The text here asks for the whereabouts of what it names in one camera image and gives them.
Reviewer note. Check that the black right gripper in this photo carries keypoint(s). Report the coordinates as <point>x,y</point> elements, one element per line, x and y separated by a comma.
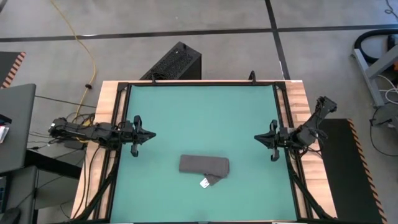
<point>283,138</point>

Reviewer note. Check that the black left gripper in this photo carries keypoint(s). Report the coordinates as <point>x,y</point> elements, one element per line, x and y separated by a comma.
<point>130,135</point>

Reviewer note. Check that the grey terry towel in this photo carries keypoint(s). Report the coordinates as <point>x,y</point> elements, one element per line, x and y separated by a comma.
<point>202,164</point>

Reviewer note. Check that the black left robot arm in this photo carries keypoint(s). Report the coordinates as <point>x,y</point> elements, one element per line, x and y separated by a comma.
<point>93,132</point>

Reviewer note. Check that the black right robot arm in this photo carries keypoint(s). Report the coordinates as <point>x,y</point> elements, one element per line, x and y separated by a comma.
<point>311,127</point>

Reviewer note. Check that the black table clamp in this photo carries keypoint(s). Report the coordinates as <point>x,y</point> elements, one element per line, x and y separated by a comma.
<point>153,79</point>
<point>252,77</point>

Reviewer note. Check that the green table mat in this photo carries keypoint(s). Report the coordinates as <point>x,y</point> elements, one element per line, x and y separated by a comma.
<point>202,118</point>

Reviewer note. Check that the black computer tower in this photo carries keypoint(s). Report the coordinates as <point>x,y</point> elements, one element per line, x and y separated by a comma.
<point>174,63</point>

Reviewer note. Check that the black mat orange-striped edge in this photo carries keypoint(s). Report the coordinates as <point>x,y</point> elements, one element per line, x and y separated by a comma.
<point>345,174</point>
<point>7,67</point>

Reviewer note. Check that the grey metal stand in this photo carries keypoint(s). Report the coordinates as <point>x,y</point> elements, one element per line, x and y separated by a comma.
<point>367,74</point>

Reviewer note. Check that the grey desk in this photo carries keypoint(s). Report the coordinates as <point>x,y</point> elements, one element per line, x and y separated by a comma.
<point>17,124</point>

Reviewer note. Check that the black table frame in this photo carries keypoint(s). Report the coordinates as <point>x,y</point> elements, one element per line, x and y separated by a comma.
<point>122,86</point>

